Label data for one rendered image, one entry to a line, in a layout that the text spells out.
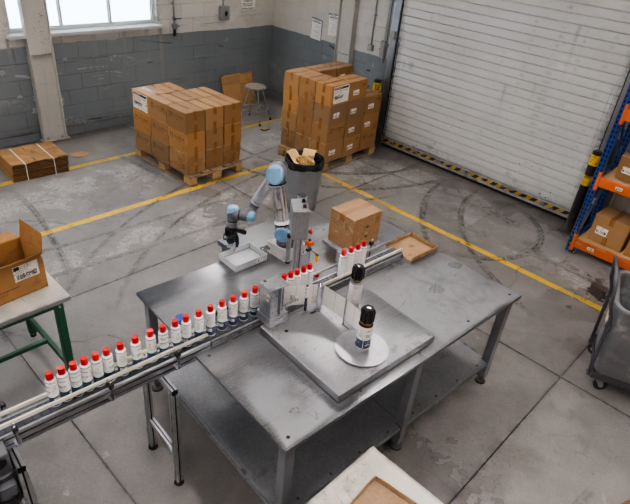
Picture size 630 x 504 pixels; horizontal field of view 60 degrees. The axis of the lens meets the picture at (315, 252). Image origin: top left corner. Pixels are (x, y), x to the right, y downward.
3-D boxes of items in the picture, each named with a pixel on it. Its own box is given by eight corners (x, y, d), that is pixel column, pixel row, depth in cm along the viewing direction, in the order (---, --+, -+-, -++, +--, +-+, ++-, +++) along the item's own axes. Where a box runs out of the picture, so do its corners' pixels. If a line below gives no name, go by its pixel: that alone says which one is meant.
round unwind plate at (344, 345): (362, 376, 294) (362, 374, 293) (323, 344, 312) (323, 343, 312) (399, 353, 312) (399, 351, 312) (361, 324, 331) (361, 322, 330)
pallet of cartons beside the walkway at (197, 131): (243, 170, 711) (244, 102, 664) (189, 187, 657) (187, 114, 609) (187, 142, 776) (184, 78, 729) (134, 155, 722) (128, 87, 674)
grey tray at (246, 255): (235, 272, 373) (235, 266, 371) (218, 259, 385) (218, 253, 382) (266, 259, 390) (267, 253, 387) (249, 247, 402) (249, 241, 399)
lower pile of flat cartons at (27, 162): (14, 183, 626) (10, 166, 615) (-2, 166, 658) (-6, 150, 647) (71, 171, 666) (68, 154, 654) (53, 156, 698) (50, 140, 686)
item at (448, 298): (286, 454, 256) (286, 451, 255) (136, 295, 346) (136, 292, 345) (520, 298, 382) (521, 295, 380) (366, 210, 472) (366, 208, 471)
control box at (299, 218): (291, 239, 328) (293, 211, 318) (288, 225, 342) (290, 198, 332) (307, 240, 329) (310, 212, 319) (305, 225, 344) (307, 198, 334)
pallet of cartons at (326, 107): (321, 174, 724) (330, 87, 663) (276, 153, 769) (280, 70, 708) (375, 153, 803) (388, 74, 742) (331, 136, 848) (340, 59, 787)
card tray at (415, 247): (411, 262, 404) (412, 258, 402) (385, 246, 420) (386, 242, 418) (436, 250, 422) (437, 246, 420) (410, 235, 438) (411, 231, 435)
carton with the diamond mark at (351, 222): (349, 253, 404) (354, 221, 389) (327, 239, 418) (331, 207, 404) (377, 241, 422) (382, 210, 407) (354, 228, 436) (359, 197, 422)
